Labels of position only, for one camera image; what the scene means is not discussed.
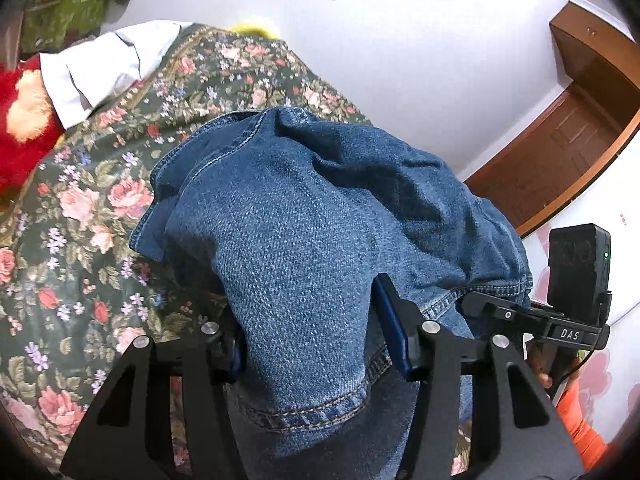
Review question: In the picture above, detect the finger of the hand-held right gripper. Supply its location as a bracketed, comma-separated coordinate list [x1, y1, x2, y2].
[460, 290, 551, 333]

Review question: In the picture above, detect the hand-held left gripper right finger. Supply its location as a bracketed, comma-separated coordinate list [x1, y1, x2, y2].
[372, 273, 586, 480]

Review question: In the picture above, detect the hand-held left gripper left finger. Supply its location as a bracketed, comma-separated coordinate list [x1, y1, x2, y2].
[60, 322, 249, 480]

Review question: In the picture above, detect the blue denim garment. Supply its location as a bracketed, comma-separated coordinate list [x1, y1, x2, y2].
[129, 106, 533, 480]

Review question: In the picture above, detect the person's right forearm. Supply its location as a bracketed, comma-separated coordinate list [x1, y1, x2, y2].
[552, 377, 608, 461]

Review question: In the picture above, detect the person's right hand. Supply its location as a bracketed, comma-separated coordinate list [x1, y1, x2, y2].
[525, 341, 555, 390]

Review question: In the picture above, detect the brown wooden doorway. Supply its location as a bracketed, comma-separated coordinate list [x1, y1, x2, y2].
[464, 82, 640, 238]

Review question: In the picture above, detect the dark floral blanket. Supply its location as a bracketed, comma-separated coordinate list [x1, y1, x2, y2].
[0, 22, 473, 478]

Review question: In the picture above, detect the brown wooden overhead cabinet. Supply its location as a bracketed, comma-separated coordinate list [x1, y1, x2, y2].
[549, 1, 640, 131]

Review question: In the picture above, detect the white cloth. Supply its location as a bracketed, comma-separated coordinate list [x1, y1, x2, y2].
[39, 19, 196, 128]

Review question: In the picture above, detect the yellow cloth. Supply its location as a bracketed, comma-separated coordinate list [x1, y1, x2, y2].
[230, 20, 283, 40]

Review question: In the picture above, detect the green bag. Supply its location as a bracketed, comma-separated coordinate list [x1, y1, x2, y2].
[20, 0, 111, 53]

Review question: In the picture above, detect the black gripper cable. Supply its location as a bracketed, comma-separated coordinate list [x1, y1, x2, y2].
[560, 346, 599, 398]

